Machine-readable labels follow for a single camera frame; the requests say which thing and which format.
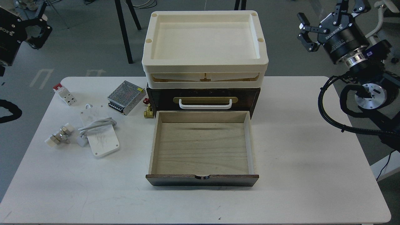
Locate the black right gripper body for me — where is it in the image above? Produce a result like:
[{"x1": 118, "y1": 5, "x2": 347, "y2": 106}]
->
[{"x1": 318, "y1": 14, "x2": 369, "y2": 64}]

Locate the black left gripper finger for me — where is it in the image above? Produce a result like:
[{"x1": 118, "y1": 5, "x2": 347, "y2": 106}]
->
[
  {"x1": 25, "y1": 25, "x2": 53, "y2": 49},
  {"x1": 22, "y1": 2, "x2": 47, "y2": 27}
]

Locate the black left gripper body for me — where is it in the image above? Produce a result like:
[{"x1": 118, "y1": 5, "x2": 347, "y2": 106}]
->
[{"x1": 0, "y1": 8, "x2": 27, "y2": 66}]

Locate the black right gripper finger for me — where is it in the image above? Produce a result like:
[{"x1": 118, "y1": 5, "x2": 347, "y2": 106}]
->
[
  {"x1": 332, "y1": 0, "x2": 371, "y2": 22},
  {"x1": 297, "y1": 12, "x2": 328, "y2": 52}
]

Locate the white power strip with cable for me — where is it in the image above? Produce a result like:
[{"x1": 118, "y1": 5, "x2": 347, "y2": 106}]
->
[{"x1": 76, "y1": 104, "x2": 120, "y2": 157}]

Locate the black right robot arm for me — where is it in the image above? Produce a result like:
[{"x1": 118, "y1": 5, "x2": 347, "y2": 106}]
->
[{"x1": 297, "y1": 0, "x2": 400, "y2": 151}]

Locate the white sneaker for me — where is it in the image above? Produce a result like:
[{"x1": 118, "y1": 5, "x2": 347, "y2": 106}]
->
[{"x1": 11, "y1": 0, "x2": 46, "y2": 12}]

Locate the white office chair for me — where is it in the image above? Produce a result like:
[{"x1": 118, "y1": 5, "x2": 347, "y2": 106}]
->
[{"x1": 365, "y1": 0, "x2": 399, "y2": 39}]

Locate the white red terminal block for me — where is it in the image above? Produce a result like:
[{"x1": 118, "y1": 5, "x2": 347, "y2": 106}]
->
[{"x1": 53, "y1": 83, "x2": 76, "y2": 106}]

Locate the cream plastic stacked tray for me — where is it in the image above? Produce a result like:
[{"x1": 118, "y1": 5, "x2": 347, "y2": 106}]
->
[{"x1": 142, "y1": 10, "x2": 269, "y2": 89}]

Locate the metal mesh power supply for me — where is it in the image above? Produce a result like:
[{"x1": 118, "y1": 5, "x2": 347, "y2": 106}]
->
[{"x1": 107, "y1": 81, "x2": 146, "y2": 115}]

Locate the open wooden drawer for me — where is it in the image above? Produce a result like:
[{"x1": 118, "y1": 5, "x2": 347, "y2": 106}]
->
[{"x1": 146, "y1": 111, "x2": 259, "y2": 187}]

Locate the brass valve red handle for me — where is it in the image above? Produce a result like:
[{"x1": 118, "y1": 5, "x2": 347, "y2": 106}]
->
[{"x1": 142, "y1": 98, "x2": 154, "y2": 118}]

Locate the white drawer handle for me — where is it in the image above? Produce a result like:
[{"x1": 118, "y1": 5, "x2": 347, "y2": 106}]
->
[{"x1": 179, "y1": 98, "x2": 233, "y2": 110}]

